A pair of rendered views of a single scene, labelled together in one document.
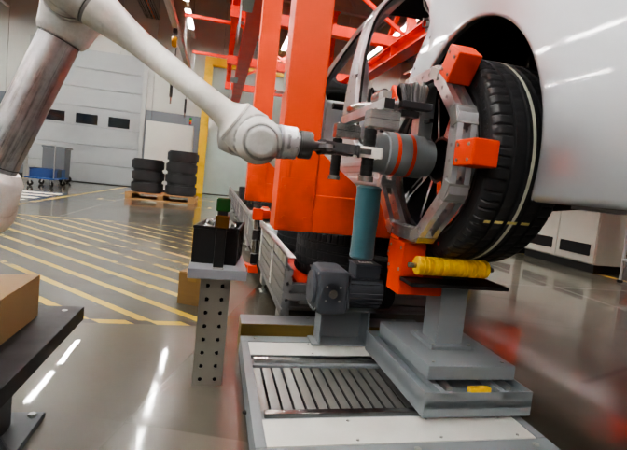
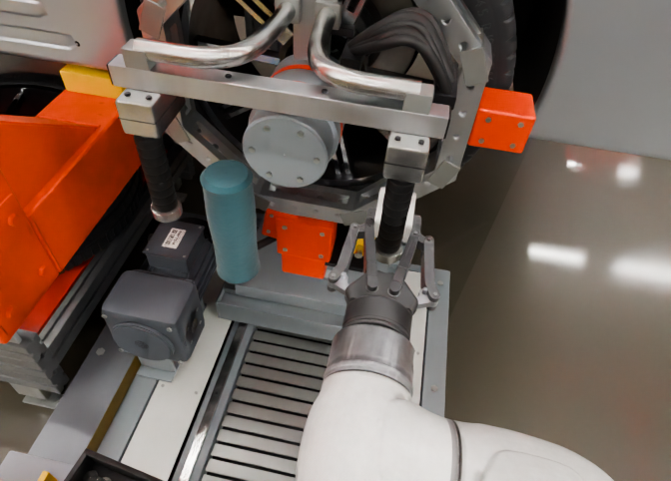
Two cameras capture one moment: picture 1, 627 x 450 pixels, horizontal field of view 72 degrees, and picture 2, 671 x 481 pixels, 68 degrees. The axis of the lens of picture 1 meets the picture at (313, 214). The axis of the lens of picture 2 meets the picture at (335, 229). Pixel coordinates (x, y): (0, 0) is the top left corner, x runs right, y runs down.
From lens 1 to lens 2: 130 cm
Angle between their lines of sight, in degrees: 73
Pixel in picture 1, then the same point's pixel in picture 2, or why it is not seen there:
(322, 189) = (26, 191)
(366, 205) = (248, 214)
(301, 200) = (17, 250)
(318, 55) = not seen: outside the picture
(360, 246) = (251, 264)
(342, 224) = (91, 209)
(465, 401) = not seen: hidden behind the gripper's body
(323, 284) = (183, 332)
